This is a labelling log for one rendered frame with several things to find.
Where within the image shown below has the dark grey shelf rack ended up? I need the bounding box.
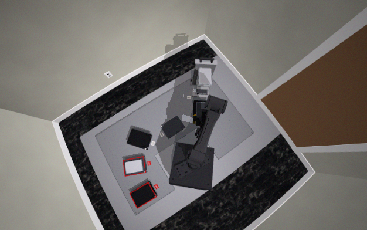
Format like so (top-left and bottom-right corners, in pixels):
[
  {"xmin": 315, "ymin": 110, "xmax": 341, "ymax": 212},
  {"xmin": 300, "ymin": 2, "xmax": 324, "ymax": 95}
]
[{"xmin": 192, "ymin": 64, "xmax": 216, "ymax": 97}]

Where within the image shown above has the white microplate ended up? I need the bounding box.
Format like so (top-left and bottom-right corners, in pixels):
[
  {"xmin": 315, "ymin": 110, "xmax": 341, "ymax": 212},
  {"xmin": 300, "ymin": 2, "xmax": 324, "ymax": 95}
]
[{"xmin": 125, "ymin": 159, "xmax": 143, "ymax": 174}]

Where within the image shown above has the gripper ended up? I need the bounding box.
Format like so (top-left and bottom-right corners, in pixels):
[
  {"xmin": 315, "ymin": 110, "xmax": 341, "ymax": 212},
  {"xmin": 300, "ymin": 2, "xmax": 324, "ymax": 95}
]
[{"xmin": 193, "ymin": 114, "xmax": 201, "ymax": 126}]

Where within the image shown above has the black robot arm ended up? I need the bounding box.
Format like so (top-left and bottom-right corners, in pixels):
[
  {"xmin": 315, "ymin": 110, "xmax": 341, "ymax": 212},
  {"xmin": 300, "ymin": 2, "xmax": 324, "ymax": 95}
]
[{"xmin": 175, "ymin": 95, "xmax": 228, "ymax": 178}]

